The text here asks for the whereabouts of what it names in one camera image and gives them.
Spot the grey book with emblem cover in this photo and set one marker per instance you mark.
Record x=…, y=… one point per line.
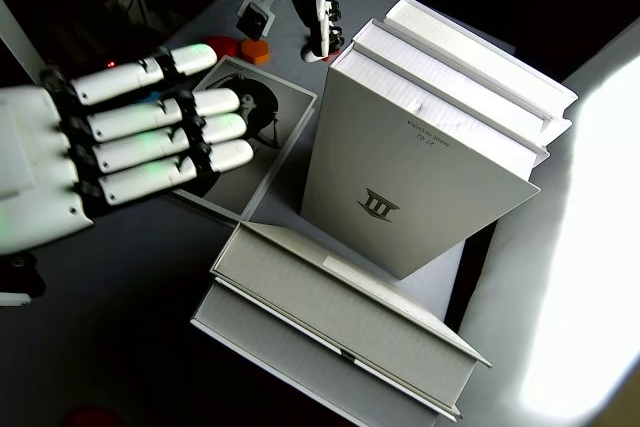
x=400, y=172

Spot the red round block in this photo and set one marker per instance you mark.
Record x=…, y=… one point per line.
x=95, y=418

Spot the grey book with chinese characters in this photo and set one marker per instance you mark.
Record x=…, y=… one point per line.
x=340, y=309

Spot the orange hexagon block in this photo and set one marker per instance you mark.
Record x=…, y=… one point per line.
x=255, y=49

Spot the white book faint spine text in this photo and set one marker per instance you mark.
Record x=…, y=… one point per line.
x=480, y=47

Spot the white fashion india book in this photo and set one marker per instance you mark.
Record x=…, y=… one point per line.
x=272, y=97

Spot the red heart block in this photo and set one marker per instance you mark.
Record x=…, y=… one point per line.
x=222, y=44

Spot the blue round block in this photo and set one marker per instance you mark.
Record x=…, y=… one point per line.
x=151, y=96

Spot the grey book special issue spine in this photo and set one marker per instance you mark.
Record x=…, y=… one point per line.
x=450, y=78

